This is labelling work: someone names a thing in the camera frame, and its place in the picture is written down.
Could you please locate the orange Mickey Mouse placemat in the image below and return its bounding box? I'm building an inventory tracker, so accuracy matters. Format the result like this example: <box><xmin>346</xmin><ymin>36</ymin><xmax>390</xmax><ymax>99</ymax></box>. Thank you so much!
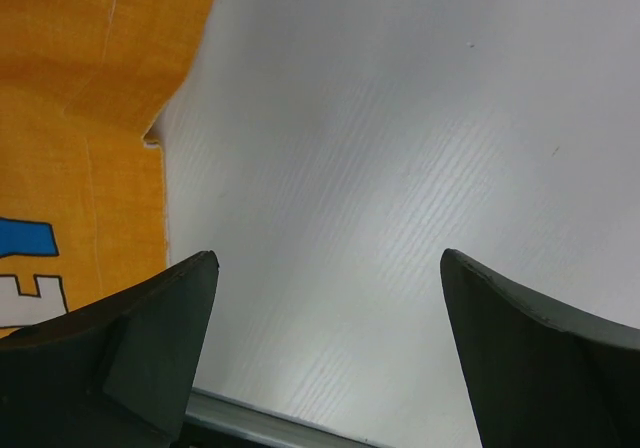
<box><xmin>1</xmin><ymin>0</ymin><xmax>213</xmax><ymax>334</ymax></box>

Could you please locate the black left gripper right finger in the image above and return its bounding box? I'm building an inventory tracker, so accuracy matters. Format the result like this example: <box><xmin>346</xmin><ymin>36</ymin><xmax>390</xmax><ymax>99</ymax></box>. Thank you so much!
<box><xmin>440</xmin><ymin>249</ymin><xmax>639</xmax><ymax>447</ymax></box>

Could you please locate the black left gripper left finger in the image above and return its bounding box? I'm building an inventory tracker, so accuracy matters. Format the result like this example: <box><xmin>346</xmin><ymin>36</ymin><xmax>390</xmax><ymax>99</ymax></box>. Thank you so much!
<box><xmin>1</xmin><ymin>251</ymin><xmax>219</xmax><ymax>447</ymax></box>

